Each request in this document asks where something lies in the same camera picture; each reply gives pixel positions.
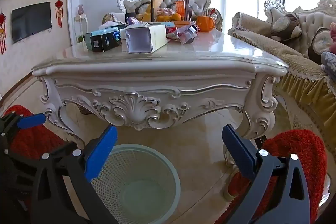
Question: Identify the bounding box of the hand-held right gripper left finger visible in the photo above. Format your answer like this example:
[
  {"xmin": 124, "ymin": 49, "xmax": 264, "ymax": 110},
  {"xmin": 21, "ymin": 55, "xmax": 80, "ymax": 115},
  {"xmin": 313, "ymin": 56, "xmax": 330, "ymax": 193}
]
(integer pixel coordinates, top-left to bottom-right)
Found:
[{"xmin": 31, "ymin": 124, "xmax": 120, "ymax": 224}]

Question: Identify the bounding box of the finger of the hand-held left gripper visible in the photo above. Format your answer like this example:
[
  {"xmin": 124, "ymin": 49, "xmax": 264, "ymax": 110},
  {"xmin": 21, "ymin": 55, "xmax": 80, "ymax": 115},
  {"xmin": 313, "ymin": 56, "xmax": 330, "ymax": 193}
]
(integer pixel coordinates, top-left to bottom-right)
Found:
[{"xmin": 0, "ymin": 112, "xmax": 47, "ymax": 136}]

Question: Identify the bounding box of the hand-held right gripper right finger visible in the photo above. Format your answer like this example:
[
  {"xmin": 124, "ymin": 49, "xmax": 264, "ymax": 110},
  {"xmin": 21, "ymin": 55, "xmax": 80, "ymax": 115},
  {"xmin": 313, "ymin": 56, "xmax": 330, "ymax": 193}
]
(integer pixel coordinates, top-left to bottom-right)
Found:
[{"xmin": 222, "ymin": 124, "xmax": 311, "ymax": 224}]

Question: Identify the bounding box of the light green mesh wastebasket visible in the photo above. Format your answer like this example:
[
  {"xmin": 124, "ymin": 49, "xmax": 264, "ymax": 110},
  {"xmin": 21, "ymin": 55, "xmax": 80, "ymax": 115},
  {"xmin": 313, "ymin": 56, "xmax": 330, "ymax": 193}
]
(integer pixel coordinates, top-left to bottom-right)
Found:
[{"xmin": 91, "ymin": 144, "xmax": 181, "ymax": 224}]

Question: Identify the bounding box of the teal cardboard box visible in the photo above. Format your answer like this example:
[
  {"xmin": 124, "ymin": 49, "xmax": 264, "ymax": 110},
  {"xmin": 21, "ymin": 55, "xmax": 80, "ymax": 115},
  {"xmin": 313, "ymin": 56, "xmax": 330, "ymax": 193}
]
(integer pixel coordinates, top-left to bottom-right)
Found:
[{"xmin": 85, "ymin": 25, "xmax": 126, "ymax": 51}]

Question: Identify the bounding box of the person's left leg red fleece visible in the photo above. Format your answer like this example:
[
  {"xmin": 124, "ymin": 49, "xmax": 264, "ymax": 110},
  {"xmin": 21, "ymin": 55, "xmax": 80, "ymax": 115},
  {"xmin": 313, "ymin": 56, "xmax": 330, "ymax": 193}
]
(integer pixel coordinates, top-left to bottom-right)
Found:
[{"xmin": 4, "ymin": 105, "xmax": 67, "ymax": 159}]

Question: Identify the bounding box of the ornate white coffee table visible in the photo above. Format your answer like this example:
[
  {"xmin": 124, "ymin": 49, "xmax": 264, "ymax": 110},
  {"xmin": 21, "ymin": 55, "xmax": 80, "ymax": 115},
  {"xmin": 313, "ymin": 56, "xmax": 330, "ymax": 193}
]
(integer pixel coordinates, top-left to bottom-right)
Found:
[{"xmin": 31, "ymin": 26, "xmax": 289, "ymax": 169}]

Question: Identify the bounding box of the black cardboard box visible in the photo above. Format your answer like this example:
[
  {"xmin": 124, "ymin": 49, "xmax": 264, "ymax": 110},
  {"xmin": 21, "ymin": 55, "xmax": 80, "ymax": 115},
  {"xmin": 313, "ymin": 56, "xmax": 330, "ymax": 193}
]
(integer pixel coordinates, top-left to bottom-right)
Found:
[{"xmin": 90, "ymin": 31, "xmax": 123, "ymax": 53}]

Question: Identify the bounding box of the grey patterned cloth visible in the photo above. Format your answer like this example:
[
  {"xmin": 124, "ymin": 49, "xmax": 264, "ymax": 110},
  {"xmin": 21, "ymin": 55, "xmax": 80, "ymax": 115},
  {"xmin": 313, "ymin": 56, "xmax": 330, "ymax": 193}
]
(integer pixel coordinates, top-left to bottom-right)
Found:
[{"xmin": 321, "ymin": 51, "xmax": 336, "ymax": 75}]

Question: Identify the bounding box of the crumpled purple silver wrapper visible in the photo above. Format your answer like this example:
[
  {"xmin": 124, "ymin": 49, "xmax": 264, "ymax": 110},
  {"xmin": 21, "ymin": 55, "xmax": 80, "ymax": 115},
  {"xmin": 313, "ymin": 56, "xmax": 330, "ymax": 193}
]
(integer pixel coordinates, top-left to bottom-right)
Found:
[{"xmin": 168, "ymin": 25, "xmax": 200, "ymax": 45}]

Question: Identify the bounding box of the long white cardboard box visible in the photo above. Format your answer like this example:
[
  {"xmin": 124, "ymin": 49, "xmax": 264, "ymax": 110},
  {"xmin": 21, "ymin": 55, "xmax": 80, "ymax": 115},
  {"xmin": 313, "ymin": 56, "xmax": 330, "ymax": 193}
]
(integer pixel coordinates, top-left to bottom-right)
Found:
[{"xmin": 125, "ymin": 24, "xmax": 168, "ymax": 54}]

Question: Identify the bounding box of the orange mug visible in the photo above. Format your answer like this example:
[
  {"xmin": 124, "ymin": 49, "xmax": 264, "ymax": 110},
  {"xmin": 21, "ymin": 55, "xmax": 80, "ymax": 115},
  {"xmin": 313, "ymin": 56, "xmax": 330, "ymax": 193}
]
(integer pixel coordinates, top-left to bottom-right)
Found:
[{"xmin": 196, "ymin": 16, "xmax": 216, "ymax": 32}]

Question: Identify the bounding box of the brown edged cushion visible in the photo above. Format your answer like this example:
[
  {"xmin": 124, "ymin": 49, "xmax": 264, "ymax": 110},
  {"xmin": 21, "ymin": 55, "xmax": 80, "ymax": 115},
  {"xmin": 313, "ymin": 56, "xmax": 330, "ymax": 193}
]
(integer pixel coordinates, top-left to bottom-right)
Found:
[
  {"xmin": 308, "ymin": 27, "xmax": 332, "ymax": 65},
  {"xmin": 270, "ymin": 13, "xmax": 303, "ymax": 41}
]

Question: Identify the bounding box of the wooden fruit tray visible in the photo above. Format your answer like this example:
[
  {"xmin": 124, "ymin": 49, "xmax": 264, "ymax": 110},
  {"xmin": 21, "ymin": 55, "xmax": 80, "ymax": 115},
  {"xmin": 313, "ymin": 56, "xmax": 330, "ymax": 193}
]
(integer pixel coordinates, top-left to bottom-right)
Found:
[{"xmin": 155, "ymin": 20, "xmax": 190, "ymax": 26}]

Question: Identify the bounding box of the ornate white tufted sofa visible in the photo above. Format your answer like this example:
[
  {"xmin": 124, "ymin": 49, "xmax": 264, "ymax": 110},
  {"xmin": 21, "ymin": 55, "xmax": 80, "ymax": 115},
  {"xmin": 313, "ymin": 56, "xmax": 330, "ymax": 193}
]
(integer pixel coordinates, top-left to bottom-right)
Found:
[
  {"xmin": 117, "ymin": 0, "xmax": 223, "ymax": 30},
  {"xmin": 264, "ymin": 0, "xmax": 336, "ymax": 56}
]

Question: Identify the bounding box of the orange bag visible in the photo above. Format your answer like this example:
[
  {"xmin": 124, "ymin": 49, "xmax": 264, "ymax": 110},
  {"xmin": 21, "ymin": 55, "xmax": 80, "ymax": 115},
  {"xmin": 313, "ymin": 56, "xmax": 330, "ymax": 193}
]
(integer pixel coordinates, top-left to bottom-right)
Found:
[{"xmin": 174, "ymin": 0, "xmax": 186, "ymax": 15}]

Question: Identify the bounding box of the black phone tripod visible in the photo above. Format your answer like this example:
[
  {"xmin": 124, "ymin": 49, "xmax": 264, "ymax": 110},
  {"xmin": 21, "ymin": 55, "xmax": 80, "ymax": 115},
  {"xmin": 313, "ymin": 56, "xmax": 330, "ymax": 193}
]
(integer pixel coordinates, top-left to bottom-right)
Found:
[{"xmin": 144, "ymin": 0, "xmax": 158, "ymax": 23}]

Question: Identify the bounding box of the red knot wall ornament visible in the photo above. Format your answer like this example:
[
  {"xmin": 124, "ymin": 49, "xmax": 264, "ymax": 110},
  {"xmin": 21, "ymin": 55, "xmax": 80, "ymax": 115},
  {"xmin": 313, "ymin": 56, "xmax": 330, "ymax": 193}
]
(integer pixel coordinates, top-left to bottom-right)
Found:
[
  {"xmin": 0, "ymin": 13, "xmax": 7, "ymax": 55},
  {"xmin": 55, "ymin": 0, "xmax": 64, "ymax": 28}
]

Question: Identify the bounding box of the wall television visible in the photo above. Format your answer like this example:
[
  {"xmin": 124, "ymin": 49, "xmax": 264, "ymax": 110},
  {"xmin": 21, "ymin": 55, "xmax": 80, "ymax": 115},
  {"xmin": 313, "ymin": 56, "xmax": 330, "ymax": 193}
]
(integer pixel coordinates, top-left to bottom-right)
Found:
[{"xmin": 11, "ymin": 1, "xmax": 52, "ymax": 44}]

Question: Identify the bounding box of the white pedestal stand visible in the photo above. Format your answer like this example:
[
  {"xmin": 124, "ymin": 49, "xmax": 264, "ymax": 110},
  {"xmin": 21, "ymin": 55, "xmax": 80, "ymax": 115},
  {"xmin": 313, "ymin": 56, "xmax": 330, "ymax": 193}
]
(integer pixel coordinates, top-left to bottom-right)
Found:
[{"xmin": 74, "ymin": 14, "xmax": 88, "ymax": 44}]

